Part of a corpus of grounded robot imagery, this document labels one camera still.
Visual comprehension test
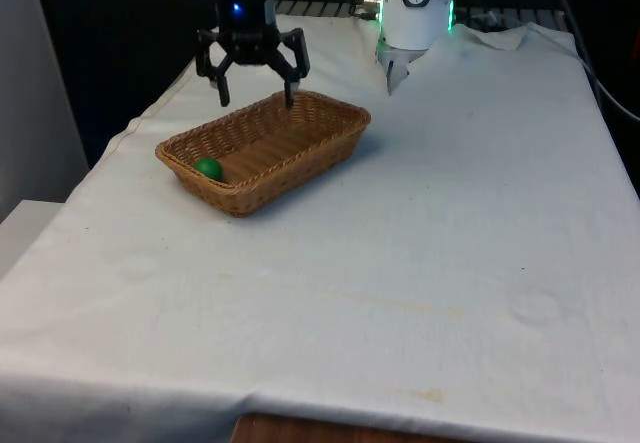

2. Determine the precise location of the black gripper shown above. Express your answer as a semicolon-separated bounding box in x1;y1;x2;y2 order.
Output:
195;0;311;110

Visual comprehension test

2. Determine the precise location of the green ball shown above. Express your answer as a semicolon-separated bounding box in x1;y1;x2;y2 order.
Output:
193;156;224;183

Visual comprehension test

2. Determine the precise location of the brown wicker basket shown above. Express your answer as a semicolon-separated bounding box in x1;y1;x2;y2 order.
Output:
154;89;373;220

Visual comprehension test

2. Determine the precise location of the black cable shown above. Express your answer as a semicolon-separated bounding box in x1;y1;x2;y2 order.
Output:
543;0;640;120

